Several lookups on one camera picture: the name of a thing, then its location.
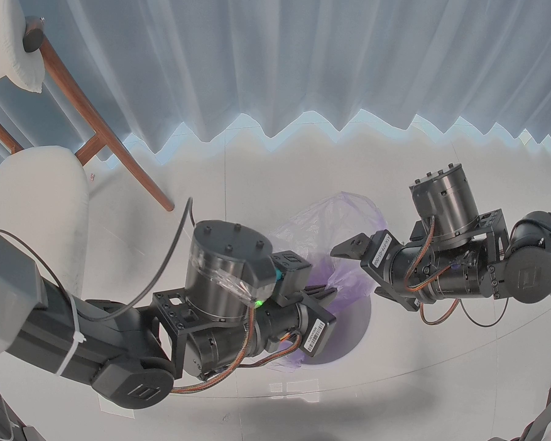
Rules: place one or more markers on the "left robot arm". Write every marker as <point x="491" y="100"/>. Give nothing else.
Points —
<point x="119" y="338"/>

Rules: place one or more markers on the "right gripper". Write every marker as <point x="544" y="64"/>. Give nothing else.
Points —
<point x="408" y="264"/>

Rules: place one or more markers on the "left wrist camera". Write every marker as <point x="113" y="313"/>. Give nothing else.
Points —
<point x="293" y="274"/>

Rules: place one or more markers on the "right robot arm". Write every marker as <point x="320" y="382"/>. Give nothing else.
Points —
<point x="532" y="264"/>

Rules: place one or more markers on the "pale blue curtain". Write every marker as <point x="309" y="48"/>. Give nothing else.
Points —
<point x="303" y="39"/>

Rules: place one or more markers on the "white trash bin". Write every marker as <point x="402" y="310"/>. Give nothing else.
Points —
<point x="353" y="333"/>

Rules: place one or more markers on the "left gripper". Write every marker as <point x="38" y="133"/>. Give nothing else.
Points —
<point x="280" y="324"/>

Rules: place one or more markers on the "wooden chair with white cushions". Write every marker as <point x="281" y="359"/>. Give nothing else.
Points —
<point x="4" y="30"/>

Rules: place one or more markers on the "purple plastic bag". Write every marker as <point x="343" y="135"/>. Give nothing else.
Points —
<point x="344" y="218"/>

